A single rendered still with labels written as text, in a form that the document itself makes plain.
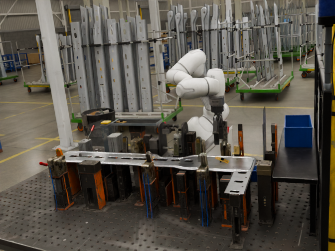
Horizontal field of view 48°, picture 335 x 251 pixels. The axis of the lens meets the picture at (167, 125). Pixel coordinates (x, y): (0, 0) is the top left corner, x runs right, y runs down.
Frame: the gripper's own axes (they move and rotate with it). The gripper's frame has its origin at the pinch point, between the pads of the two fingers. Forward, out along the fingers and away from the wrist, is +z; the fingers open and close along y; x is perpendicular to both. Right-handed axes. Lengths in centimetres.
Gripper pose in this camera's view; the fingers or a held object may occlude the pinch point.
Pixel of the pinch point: (219, 138)
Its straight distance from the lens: 223.9
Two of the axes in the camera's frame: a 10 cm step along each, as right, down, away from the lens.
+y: -3.4, 2.6, -9.0
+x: 9.3, 0.1, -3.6
